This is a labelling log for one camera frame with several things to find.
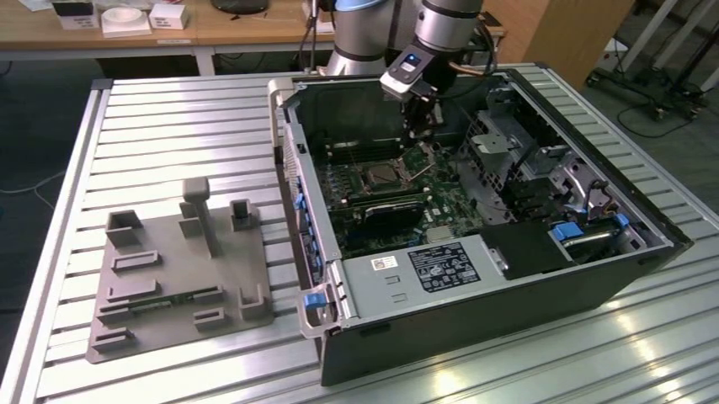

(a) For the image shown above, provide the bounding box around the white frame cart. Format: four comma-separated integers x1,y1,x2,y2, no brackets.
583,0,719,123

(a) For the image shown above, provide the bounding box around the metal disk bay cage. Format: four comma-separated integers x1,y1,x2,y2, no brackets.
455,107,569,222

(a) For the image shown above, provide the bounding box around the RAM slot with white clips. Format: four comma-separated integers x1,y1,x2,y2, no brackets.
326,151,405,159
325,141,406,149

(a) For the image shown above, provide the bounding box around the black PC case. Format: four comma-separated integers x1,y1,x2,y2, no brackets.
267,62,697,387

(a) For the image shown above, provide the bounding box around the wooden cabinet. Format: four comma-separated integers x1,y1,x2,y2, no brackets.
494,0,637,77

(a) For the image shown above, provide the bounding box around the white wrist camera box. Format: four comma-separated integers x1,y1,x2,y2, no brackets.
379,48,441,102

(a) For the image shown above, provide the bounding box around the black round object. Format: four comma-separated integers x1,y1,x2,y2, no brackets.
210,0,272,13

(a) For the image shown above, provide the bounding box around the RAM slot with black clips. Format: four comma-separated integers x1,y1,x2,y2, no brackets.
329,156,403,165
325,146,406,154

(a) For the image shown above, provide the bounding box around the black plastic shroud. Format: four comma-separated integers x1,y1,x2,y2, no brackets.
481,221,578,282

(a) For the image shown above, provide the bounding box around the white cardboard box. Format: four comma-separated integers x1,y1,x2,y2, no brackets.
147,3,191,31

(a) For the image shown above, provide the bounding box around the wooden desk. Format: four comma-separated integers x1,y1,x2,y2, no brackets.
0,0,510,77

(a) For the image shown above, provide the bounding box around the black graphics card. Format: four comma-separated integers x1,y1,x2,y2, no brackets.
358,198,430,237

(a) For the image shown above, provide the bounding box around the silver-topped CPU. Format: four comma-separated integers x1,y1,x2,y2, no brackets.
367,165,403,186

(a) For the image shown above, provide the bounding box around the metal socket cover frame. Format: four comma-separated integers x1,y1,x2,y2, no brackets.
395,146,438,181

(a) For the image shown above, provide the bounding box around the grey power supply handle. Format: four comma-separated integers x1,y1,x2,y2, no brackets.
295,284,343,339

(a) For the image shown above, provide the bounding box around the blue plastic latch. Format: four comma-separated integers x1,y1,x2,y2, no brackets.
302,292,331,315

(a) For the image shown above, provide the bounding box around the white box with black top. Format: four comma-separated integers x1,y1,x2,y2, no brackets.
52,0,96,31

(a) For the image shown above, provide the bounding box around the grey parts rack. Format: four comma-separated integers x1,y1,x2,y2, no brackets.
83,176,278,365

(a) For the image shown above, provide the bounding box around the white round holder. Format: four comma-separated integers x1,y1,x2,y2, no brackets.
99,7,154,40

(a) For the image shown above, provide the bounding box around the grey power supply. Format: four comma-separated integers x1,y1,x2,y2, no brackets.
331,233,510,327

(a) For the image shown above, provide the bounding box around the green motherboard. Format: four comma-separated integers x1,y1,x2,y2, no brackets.
314,138,486,260

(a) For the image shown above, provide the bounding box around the silver chipset heatsink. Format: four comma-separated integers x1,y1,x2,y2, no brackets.
425,226,458,246

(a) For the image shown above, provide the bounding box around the green RAM stick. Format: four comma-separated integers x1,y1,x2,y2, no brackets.
127,293,199,316

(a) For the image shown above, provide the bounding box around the CPU socket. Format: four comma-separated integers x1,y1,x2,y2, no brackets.
358,158,422,195

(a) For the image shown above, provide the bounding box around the teach pendant with red button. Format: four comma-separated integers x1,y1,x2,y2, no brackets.
603,37,634,68

